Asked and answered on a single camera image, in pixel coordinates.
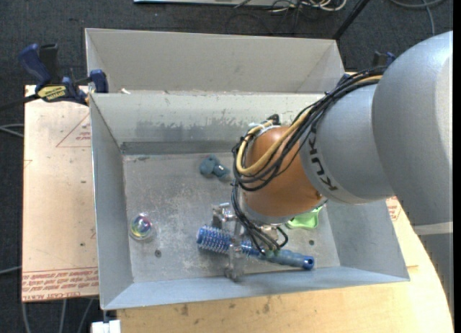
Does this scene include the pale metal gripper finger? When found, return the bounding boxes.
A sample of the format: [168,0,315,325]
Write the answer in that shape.
[210,201,239,231]
[223,238,246,283]

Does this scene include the blue hairbrush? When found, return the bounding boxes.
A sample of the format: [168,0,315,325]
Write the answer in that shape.
[196,224,315,272]

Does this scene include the light green plastic toy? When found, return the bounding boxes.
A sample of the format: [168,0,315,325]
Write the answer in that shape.
[285,205,324,231]

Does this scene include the grey metal bin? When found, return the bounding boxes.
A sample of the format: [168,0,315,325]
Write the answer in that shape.
[84,27,411,311]

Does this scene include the grey-blue toy animal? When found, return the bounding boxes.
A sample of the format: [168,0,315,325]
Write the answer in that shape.
[199,154,231,179]

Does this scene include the clear iridescent glass dome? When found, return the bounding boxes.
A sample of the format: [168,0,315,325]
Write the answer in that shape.
[128,212,158,243]

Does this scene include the brown cardboard board red print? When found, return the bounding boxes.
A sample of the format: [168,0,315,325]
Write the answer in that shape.
[21,84,101,303]

